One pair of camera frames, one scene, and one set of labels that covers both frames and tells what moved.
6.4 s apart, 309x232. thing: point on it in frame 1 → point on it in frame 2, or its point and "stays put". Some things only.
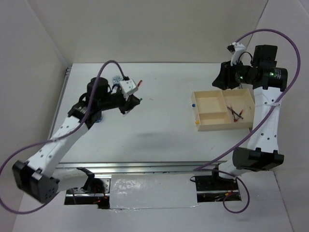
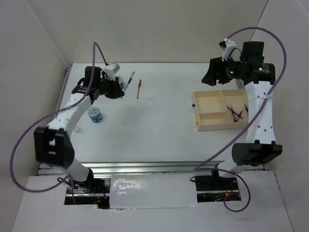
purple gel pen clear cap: x=234 y=112 stays put
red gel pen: x=234 y=120 stays put
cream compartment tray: x=223 y=109 stays put
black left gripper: x=131 y=102 → x=119 y=93
